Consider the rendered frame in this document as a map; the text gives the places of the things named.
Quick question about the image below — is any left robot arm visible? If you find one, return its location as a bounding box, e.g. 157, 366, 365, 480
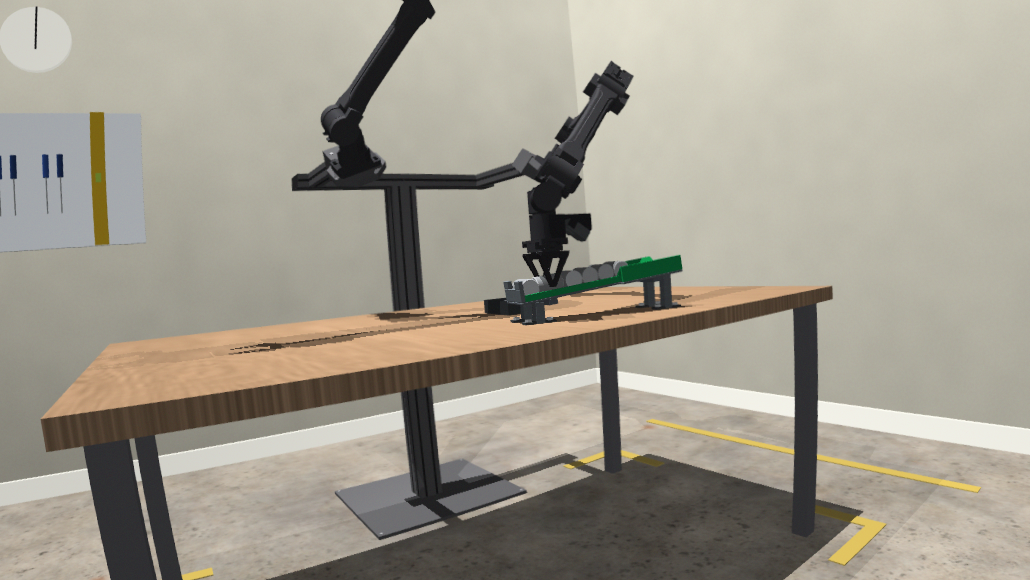
527, 61, 634, 242

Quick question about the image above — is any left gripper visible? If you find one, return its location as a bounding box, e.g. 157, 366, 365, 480
522, 212, 569, 287

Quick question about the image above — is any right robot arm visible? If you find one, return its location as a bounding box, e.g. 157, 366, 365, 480
321, 0, 435, 179

